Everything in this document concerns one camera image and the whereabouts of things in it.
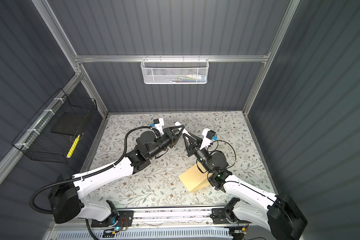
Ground black foam pad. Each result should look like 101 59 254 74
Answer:
51 113 90 136

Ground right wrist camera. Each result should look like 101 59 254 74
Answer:
200 128 217 150

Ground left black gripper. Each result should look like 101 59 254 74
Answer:
148 124 183 161

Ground tan paper envelope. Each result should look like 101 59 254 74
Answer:
179 164 210 193

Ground black wire basket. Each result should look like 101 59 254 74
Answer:
12 91 98 164

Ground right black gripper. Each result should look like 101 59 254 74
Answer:
184 132 214 175

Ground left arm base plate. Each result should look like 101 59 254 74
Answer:
91 211 135 228

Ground floral table mat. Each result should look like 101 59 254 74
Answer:
88 112 276 208

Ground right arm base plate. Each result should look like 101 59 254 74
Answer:
210 208 239 225

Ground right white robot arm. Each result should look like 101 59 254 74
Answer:
183 131 308 240

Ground white wire mesh basket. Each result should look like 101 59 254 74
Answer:
141 59 210 85

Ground pens in white basket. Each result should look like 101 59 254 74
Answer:
168 74 207 84

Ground white vented cable tray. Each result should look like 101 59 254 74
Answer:
55 228 233 240

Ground yellow marker pen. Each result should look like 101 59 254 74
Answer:
66 135 81 159

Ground black corrugated cable conduit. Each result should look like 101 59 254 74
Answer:
29 125 154 240

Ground white glue stick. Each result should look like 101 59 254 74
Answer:
175 122 189 135

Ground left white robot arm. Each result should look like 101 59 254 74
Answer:
49 125 185 227

